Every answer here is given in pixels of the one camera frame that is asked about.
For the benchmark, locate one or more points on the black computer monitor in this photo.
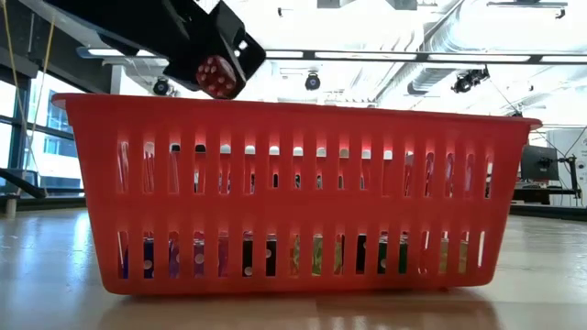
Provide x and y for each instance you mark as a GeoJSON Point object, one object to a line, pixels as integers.
{"type": "Point", "coordinates": [539, 162]}

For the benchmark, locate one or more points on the black overhead beam light strips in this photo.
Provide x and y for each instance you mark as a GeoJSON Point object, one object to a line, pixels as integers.
{"type": "Point", "coordinates": [367, 54]}

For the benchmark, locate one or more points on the red slotted plastic basket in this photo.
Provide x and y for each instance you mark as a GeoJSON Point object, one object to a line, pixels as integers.
{"type": "Point", "coordinates": [298, 211]}

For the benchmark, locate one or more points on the purple die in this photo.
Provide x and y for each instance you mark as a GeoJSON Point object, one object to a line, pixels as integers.
{"type": "Point", "coordinates": [174, 256]}

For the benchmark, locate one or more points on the dark blue die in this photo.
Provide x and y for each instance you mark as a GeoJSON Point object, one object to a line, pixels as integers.
{"type": "Point", "coordinates": [148, 256]}

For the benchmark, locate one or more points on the crimson die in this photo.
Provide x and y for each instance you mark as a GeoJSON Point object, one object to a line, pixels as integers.
{"type": "Point", "coordinates": [223, 256]}

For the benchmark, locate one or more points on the dark brown die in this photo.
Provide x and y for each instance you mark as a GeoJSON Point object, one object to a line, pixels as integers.
{"type": "Point", "coordinates": [247, 256]}

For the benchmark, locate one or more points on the black ceiling camera mount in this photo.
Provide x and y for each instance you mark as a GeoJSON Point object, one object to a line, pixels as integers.
{"type": "Point", "coordinates": [468, 80]}

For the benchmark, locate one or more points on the red die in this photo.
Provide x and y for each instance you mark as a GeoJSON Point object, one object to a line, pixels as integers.
{"type": "Point", "coordinates": [215, 77]}

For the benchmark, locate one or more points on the green die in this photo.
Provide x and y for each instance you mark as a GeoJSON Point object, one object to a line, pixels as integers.
{"type": "Point", "coordinates": [383, 254]}

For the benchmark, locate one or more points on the black office desk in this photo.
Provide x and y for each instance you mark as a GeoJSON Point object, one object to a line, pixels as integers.
{"type": "Point", "coordinates": [532, 196]}

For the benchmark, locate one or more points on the pale translucent die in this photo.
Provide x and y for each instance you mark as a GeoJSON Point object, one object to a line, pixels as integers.
{"type": "Point", "coordinates": [317, 254]}

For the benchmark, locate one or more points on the black die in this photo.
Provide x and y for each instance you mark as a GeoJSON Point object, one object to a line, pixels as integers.
{"type": "Point", "coordinates": [361, 254]}

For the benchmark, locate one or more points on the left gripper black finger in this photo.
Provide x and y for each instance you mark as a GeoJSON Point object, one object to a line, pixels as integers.
{"type": "Point", "coordinates": [245, 50]}
{"type": "Point", "coordinates": [151, 32]}

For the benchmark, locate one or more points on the pale yellow die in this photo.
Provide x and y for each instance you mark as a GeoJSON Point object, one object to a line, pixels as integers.
{"type": "Point", "coordinates": [444, 254]}

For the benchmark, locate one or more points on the black overhead camera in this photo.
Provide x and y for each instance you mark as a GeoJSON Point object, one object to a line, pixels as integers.
{"type": "Point", "coordinates": [313, 81]}
{"type": "Point", "coordinates": [160, 86]}

